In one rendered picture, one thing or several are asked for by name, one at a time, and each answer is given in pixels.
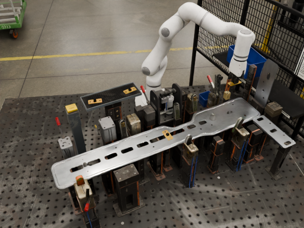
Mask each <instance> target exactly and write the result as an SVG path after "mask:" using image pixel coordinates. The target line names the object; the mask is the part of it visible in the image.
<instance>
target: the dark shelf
mask: <svg viewBox="0 0 304 228"><path fill-rule="evenodd" d="M227 55H228V50H227V51H224V52H219V53H216V54H213V55H212V58H213V59H214V60H216V61H217V62H218V63H220V64H221V65H222V66H223V67H225V68H226V69H227V70H229V65H230V63H229V62H228V61H227ZM229 71H230V70H229ZM269 77H270V75H269V74H268V75H267V79H269ZM259 78H260V77H255V78H254V81H253V84H252V90H254V91H256V88H257V84H258V81H259ZM239 79H240V78H239ZM240 80H241V81H242V82H243V83H246V81H245V80H246V79H245V78H243V79H240ZM274 101H275V102H276V103H278V104H279V105H280V106H281V107H283V109H282V112H281V113H282V114H283V115H285V116H286V117H287V118H289V119H290V120H294V119H297V118H299V117H302V116H304V99H303V98H301V97H300V96H298V95H297V94H296V93H294V92H293V91H292V90H290V89H289V88H287V87H286V86H284V85H283V84H281V83H280V82H279V81H277V80H276V79H275V80H274V83H273V86H272V89H271V92H270V97H269V99H268V102H269V103H272V102H274Z"/></svg>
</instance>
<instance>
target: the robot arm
mask: <svg viewBox="0 0 304 228"><path fill-rule="evenodd" d="M190 21H193V22H194V23H196V24H197V25H199V26H200V27H202V28H204V29H206V30H207V31H209V32H210V33H212V34H213V35H215V36H217V37H221V36H224V35H230V36H234V37H236V38H237V39H236V43H235V48H234V53H233V57H232V59H231V61H230V65H229V70H230V71H231V73H232V80H231V82H233V81H234V84H237V83H238V82H239V78H240V79H243V78H244V75H245V72H246V67H247V59H248V55H249V51H250V47H251V45H252V43H253V42H254V41H255V38H256V37H255V34H254V33H253V32H252V31H251V30H249V29H248V28H246V27H244V26H243V25H240V24H237V23H232V22H224V21H222V20H220V19H219V18H217V17H216V16H214V15H213V14H211V13H210V12H208V11H206V10H205V9H203V8H202V7H200V6H198V5H197V4H195V3H192V2H187V3H185V4H183V5H182V6H181V7H180V8H179V9H178V11H177V13H176V14H174V15H173V16H172V17H171V18H169V19H168V20H167V21H166V22H164V23H163V25H162V26H161V27H160V29H159V35H160V37H159V39H158V42H157V43H156V45H155V47H154V48H153V50H152V51H151V52H150V54H149V55H148V56H147V58H146V59H145V60H144V62H143V64H142V72H143V73H144V75H146V76H147V77H146V96H147V98H148V100H150V91H151V90H155V91H158V90H161V85H162V76H163V74H164V72H165V69H166V66H167V56H166V55H167V53H168V52H169V50H170V48H171V47H172V45H173V38H174V36H175V35H176V34H177V33H178V32H179V31H180V30H182V29H183V28H184V27H185V26H186V25H187V24H188V23H189V22H190ZM146 101H147V100H146V98H145V96H144V95H143V96H142V103H143V104H144V105H147V103H146Z"/></svg>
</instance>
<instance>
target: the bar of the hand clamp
mask: <svg viewBox="0 0 304 228"><path fill-rule="evenodd" d="M222 79H223V77H222V76H221V74H220V73H219V74H215V81H214V93H215V94H216V98H217V93H218V97H220V86H221V80H222Z"/></svg>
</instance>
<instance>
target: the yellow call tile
mask: <svg viewBox="0 0 304 228"><path fill-rule="evenodd" d="M65 107H66V109H67V112H68V113H70V112H73V111H76V110H78V109H77V107H76V105H75V104H71V105H67V106H65Z"/></svg>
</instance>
